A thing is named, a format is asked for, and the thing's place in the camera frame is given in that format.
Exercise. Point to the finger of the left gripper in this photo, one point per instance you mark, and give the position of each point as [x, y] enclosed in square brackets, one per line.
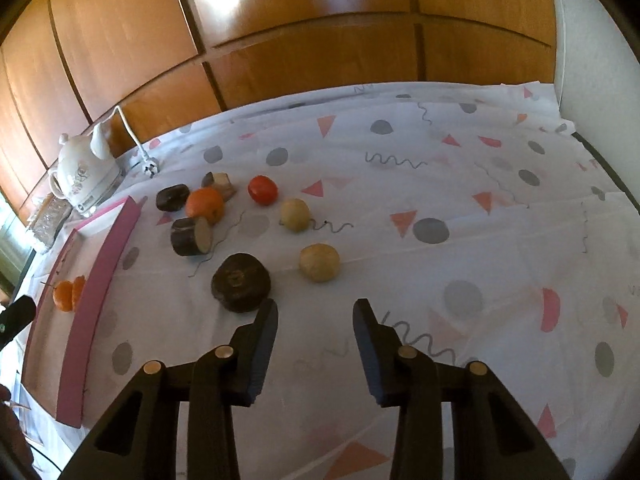
[15, 318]

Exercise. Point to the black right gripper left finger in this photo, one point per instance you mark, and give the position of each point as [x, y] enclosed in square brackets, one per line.
[137, 436]

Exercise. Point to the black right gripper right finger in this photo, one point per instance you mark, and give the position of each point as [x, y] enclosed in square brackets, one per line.
[493, 436]

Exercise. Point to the orange mandarin with stem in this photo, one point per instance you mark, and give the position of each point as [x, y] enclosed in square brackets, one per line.
[62, 295]

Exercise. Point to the orange carrot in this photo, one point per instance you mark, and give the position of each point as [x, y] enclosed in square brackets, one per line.
[77, 289]

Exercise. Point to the red tomato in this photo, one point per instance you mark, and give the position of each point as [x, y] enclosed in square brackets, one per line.
[263, 190]

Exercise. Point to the pink white shallow box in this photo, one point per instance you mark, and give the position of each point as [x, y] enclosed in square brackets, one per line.
[59, 344]

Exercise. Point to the glass tissue box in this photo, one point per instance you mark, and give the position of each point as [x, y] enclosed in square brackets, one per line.
[44, 224]

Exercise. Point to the white ceramic electric kettle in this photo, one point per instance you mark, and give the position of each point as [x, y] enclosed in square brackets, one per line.
[86, 171]

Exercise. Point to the large dark round fruit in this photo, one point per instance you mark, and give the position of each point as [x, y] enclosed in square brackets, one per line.
[241, 283]

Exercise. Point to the dark cut cylinder vegetable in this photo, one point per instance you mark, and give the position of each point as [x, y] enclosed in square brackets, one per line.
[191, 237]

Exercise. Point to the dark oval fruit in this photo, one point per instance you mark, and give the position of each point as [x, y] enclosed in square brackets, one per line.
[173, 198]

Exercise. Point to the orange tangerine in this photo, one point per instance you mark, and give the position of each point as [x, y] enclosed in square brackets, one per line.
[207, 203]

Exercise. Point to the white patterned tablecloth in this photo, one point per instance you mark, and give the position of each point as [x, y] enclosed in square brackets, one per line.
[471, 218]

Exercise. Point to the beige round fruit near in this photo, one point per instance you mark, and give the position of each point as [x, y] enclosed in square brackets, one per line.
[319, 262]

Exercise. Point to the beige round fruit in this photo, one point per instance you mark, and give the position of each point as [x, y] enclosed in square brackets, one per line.
[295, 215]
[319, 262]

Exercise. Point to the brown cut wedge piece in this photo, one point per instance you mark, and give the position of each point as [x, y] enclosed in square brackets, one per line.
[220, 182]

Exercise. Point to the beige round fruit far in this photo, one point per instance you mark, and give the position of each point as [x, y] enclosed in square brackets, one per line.
[295, 215]

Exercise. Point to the wooden panel cabinet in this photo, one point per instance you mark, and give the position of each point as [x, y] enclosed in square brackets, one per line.
[66, 63]

